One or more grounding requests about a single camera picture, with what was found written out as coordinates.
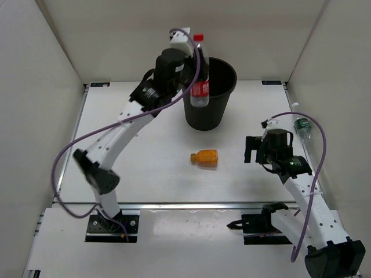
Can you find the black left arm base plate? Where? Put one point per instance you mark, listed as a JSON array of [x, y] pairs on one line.
[[102, 230]]

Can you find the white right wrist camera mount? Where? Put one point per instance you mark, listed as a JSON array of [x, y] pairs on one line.
[[270, 124]]

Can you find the left blue table sticker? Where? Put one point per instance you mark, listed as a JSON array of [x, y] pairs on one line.
[[100, 84]]

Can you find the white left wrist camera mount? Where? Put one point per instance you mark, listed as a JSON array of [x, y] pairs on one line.
[[178, 40]]

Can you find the clear bottle green label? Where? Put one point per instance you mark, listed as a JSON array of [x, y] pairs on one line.
[[302, 127]]

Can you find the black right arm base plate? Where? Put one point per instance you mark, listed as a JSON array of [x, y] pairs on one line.
[[257, 230]]

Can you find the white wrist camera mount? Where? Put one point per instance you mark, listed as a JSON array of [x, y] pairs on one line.
[[270, 124], [178, 40]]

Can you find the right blue table sticker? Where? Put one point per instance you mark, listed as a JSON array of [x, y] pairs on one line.
[[271, 83]]

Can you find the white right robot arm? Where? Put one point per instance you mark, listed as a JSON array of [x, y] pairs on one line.
[[328, 250]]

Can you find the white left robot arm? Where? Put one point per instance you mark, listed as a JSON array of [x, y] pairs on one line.
[[97, 160]]

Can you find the blue table sticker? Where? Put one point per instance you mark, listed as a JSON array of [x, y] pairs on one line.
[[100, 84], [271, 83]]

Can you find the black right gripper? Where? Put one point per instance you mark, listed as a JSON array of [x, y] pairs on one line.
[[252, 143]]

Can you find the orange juice bottle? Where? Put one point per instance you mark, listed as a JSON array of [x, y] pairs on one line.
[[205, 158]]

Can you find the aluminium front table rail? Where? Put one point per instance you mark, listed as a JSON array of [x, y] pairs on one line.
[[184, 206]]

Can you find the clear bottle red label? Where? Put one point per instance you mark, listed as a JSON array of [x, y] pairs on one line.
[[200, 91]]

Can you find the black plastic waste bin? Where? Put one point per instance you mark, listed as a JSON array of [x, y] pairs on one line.
[[222, 82]]

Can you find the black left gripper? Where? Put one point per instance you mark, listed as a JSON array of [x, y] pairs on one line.
[[190, 61]]

